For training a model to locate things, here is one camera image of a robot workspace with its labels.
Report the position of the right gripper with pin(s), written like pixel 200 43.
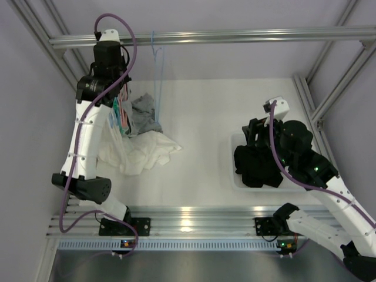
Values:
pixel 255 127

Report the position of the black tank top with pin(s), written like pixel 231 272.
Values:
pixel 257 167

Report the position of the grey garment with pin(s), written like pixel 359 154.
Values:
pixel 141 116

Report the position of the light blue wire hanger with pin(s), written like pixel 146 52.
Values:
pixel 158 74

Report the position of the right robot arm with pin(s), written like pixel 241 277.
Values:
pixel 284 149

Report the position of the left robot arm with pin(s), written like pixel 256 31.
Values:
pixel 95 96

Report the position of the white plastic basket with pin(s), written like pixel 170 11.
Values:
pixel 237 139

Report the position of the white garment pile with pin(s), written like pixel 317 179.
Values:
pixel 132 155

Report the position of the bundle of coloured hangers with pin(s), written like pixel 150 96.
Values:
pixel 119 117

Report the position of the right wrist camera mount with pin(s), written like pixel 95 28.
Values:
pixel 281 107

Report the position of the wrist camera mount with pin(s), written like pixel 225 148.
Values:
pixel 281 107
pixel 107 35

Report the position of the right aluminium frame post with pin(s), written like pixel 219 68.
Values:
pixel 338 65

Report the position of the aluminium frame post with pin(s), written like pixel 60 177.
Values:
pixel 338 65
pixel 44 22

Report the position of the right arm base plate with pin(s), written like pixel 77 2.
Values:
pixel 269 226

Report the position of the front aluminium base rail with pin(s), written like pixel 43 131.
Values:
pixel 186 222

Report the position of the aluminium hanging rail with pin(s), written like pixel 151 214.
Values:
pixel 306 34

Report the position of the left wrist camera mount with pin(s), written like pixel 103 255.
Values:
pixel 107 35

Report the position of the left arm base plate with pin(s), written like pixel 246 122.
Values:
pixel 114 228

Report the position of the perforated cable duct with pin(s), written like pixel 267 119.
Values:
pixel 173 244

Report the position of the left aluminium frame post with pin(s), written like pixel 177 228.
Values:
pixel 44 22

